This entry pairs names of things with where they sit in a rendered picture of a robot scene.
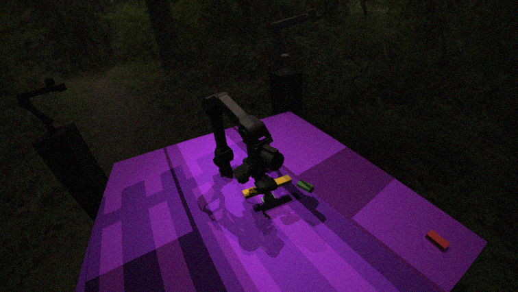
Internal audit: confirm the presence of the reddish-brown rectangular bar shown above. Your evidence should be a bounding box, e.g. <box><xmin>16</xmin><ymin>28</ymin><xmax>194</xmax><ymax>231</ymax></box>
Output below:
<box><xmin>425</xmin><ymin>230</ymin><xmax>450</xmax><ymax>251</ymax></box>

